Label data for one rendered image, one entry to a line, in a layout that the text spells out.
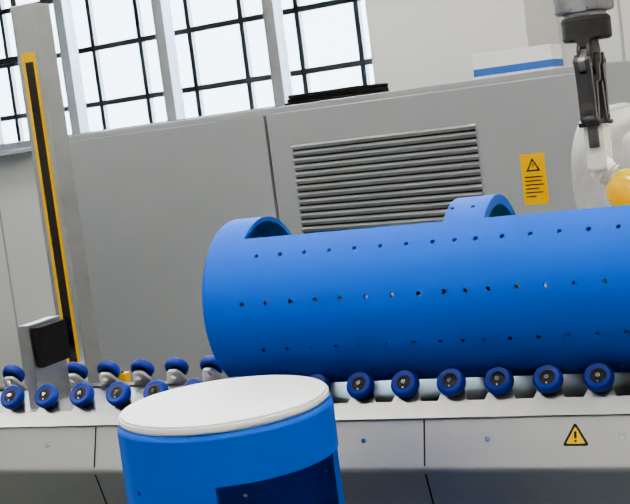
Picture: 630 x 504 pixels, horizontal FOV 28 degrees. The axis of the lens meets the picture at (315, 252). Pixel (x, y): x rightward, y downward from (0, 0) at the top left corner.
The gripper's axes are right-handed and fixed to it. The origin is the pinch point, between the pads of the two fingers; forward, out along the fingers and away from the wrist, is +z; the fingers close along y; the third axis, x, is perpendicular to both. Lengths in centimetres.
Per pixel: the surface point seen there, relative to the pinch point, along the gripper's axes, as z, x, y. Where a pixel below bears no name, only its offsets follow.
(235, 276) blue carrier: 13, -56, 18
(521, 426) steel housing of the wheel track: 39.1, -12.2, 17.0
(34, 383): 31, -104, 10
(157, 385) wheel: 31, -75, 16
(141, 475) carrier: 31, -47, 66
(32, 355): 26, -104, 10
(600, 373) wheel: 31.9, -0.1, 15.3
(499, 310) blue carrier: 21.1, -12.9, 19.1
